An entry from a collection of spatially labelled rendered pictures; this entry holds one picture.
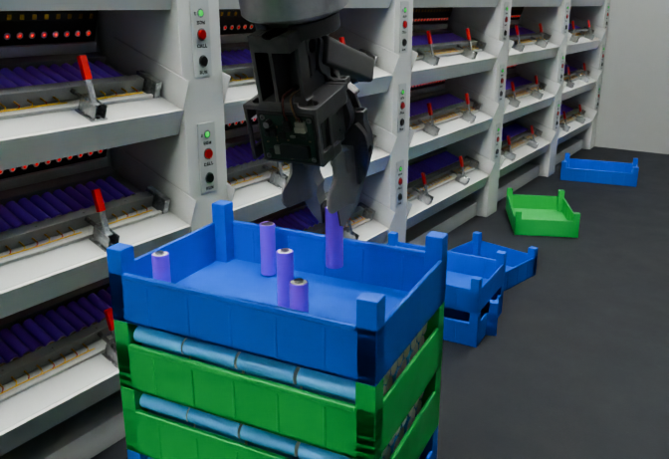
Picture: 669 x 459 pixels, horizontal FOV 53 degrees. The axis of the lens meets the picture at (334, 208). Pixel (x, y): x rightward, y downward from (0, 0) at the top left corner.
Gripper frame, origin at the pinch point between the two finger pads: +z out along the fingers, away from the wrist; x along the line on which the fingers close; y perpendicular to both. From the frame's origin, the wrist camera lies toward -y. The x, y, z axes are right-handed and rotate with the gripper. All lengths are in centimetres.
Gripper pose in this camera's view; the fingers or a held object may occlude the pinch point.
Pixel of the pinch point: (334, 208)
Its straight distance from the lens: 68.0
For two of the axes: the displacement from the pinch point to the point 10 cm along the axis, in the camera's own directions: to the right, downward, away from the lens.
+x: 9.0, 1.3, -4.2
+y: -4.3, 4.9, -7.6
